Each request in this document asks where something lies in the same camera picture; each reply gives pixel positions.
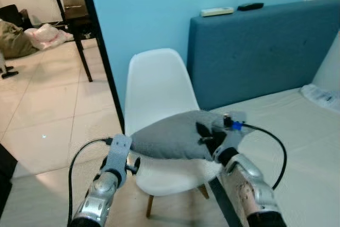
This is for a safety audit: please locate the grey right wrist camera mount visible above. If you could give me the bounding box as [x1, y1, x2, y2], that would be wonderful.
[212, 111, 247, 148]

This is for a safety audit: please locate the pink plastic bag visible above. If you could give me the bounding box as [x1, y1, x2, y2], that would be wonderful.
[24, 23, 73, 52]

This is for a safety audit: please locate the dark door frame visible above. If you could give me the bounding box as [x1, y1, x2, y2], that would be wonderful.
[77, 0, 126, 133]

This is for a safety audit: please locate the grey square pillow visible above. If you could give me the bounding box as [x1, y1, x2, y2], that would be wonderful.
[130, 110, 248, 162]

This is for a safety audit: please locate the black remote control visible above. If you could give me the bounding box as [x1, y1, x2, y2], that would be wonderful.
[237, 3, 265, 12]

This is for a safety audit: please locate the olive fabric bag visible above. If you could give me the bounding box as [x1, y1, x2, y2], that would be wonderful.
[0, 19, 38, 60]

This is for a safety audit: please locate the black chair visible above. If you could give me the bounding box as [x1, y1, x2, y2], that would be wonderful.
[0, 4, 33, 29]

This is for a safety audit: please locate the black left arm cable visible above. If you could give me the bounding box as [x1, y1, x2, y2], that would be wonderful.
[67, 137, 114, 223]

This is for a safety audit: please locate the crinkled clear plastic bag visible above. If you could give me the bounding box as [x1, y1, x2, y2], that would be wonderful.
[300, 83, 340, 112]

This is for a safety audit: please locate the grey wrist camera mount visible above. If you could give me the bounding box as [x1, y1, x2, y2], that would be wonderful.
[108, 134, 133, 174]
[212, 111, 247, 148]

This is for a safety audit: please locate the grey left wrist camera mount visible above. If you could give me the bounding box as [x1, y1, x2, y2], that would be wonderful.
[108, 134, 133, 174]

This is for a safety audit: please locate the dark furniture edge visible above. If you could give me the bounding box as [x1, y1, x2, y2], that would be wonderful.
[0, 143, 20, 218]

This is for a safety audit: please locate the white plastic chair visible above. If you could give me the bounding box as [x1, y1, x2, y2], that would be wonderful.
[123, 48, 224, 218]

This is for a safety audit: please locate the mattress with cream sheet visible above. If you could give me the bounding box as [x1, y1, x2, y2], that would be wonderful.
[210, 86, 340, 227]

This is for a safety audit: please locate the blue bed base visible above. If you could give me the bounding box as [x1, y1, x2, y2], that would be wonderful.
[208, 176, 245, 227]

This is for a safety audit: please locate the blue upholstered headboard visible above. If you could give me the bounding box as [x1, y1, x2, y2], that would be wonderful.
[187, 0, 340, 112]

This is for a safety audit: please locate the black metal table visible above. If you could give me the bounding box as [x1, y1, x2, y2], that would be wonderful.
[47, 0, 99, 83]

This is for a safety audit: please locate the brown cardboard box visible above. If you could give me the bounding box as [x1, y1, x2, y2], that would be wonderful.
[63, 0, 89, 21]

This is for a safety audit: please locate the white remote control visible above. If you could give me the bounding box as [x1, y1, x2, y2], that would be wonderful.
[201, 7, 235, 18]

